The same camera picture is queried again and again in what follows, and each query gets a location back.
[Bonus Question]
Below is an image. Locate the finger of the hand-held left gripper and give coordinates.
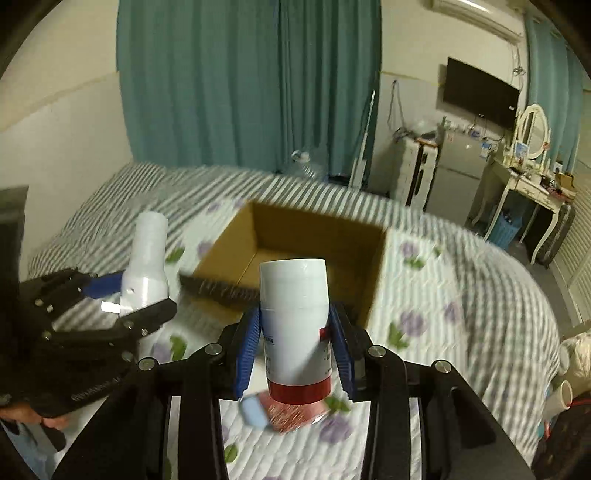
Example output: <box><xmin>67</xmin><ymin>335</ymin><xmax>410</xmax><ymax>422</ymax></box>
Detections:
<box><xmin>21</xmin><ymin>268</ymin><xmax>125</xmax><ymax>320</ymax></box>
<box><xmin>42</xmin><ymin>298</ymin><xmax>179</xmax><ymax>348</ymax></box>

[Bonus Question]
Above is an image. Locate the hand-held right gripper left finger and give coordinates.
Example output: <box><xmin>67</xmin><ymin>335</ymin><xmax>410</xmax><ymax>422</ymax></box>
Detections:
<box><xmin>52</xmin><ymin>306</ymin><xmax>265</xmax><ymax>480</ymax></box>

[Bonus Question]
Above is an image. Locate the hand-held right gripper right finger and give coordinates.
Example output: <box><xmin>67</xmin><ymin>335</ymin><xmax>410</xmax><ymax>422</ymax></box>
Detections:
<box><xmin>327</xmin><ymin>302</ymin><xmax>536</xmax><ymax>480</ymax></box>

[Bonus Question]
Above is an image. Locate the plain white plastic bottle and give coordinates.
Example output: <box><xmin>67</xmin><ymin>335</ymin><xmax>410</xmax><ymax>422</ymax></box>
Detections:
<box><xmin>120</xmin><ymin>211</ymin><xmax>171</xmax><ymax>320</ymax></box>

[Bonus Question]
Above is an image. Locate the white bottle with red base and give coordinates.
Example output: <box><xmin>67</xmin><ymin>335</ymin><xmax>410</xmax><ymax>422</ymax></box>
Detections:
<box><xmin>259</xmin><ymin>258</ymin><xmax>334</xmax><ymax>405</ymax></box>

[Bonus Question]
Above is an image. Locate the brown cardboard box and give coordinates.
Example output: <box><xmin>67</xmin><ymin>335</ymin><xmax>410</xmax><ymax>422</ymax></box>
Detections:
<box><xmin>191</xmin><ymin>200</ymin><xmax>389</xmax><ymax>331</ymax></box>

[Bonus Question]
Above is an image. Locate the person's left hand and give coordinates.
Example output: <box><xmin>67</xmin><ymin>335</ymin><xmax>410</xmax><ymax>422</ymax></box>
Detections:
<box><xmin>0</xmin><ymin>393</ymin><xmax>71</xmax><ymax>433</ymax></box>

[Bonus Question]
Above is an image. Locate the small light blue block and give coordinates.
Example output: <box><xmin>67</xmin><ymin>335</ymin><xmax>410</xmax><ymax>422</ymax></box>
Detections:
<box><xmin>240</xmin><ymin>392</ymin><xmax>271</xmax><ymax>431</ymax></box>

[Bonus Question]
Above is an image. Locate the black brush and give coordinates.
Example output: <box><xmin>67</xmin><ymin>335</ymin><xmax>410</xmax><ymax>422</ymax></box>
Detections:
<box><xmin>178</xmin><ymin>273</ymin><xmax>259</xmax><ymax>311</ymax></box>

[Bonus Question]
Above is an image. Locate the clear water bottle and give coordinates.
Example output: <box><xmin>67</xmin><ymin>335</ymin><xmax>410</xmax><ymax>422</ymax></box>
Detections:
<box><xmin>283</xmin><ymin>148</ymin><xmax>329</xmax><ymax>184</ymax></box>

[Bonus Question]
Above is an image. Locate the white suitcase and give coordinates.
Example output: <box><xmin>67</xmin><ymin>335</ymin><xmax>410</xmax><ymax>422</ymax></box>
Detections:
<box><xmin>390</xmin><ymin>136</ymin><xmax>439</xmax><ymax>209</ymax></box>

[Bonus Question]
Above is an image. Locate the blue plastic basket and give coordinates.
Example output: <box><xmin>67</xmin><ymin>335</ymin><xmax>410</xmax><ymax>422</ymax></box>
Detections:
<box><xmin>486</xmin><ymin>210</ymin><xmax>525</xmax><ymax>251</ymax></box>

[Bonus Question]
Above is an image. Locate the white mop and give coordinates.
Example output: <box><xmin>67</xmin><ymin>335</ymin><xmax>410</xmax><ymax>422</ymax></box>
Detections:
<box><xmin>349</xmin><ymin>89</ymin><xmax>376</xmax><ymax>191</ymax></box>

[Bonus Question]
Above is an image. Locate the grey refrigerator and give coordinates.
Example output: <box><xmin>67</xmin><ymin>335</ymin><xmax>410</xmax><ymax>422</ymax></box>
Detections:
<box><xmin>425</xmin><ymin>128</ymin><xmax>498</xmax><ymax>228</ymax></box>

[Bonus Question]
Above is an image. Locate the white paper roll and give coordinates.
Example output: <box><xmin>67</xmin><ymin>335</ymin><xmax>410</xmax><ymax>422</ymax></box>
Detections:
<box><xmin>545</xmin><ymin>380</ymin><xmax>574</xmax><ymax>422</ymax></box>

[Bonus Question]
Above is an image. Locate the white plush cloth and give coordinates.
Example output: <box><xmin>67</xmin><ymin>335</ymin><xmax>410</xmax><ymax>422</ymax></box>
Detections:
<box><xmin>560</xmin><ymin>329</ymin><xmax>591</xmax><ymax>385</ymax></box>

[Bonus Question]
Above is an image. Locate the wide teal curtain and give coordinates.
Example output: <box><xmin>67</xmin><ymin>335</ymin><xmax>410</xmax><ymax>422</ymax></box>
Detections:
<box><xmin>115</xmin><ymin>0</ymin><xmax>385</xmax><ymax>186</ymax></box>

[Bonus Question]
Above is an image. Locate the black suitcase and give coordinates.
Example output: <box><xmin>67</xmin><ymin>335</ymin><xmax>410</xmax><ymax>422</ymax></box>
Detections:
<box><xmin>536</xmin><ymin>200</ymin><xmax>577</xmax><ymax>269</ymax></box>

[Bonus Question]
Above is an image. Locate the white dressing table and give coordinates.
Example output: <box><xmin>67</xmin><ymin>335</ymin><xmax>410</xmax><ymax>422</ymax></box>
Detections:
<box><xmin>470</xmin><ymin>154</ymin><xmax>578</xmax><ymax>265</ymax></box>

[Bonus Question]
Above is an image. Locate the oval white vanity mirror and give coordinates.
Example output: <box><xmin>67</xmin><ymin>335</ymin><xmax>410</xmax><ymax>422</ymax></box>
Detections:
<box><xmin>514</xmin><ymin>104</ymin><xmax>551</xmax><ymax>162</ymax></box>

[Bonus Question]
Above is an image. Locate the narrow teal curtain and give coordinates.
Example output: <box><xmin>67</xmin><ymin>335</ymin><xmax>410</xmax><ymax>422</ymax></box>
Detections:
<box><xmin>523</xmin><ymin>14</ymin><xmax>591</xmax><ymax>172</ymax></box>

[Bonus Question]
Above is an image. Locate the white air conditioner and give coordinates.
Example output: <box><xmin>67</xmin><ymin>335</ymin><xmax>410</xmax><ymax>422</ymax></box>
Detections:
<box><xmin>431</xmin><ymin>0</ymin><xmax>528</xmax><ymax>45</ymax></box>

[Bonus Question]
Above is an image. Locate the hanging black cable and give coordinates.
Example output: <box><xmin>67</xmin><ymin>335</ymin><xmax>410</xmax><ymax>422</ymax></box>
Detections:
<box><xmin>387</xmin><ymin>79</ymin><xmax>409</xmax><ymax>137</ymax></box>

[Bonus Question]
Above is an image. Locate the black wall television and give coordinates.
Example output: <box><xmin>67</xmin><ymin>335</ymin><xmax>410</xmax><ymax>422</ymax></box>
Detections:
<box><xmin>442</xmin><ymin>57</ymin><xmax>522</xmax><ymax>130</ymax></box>

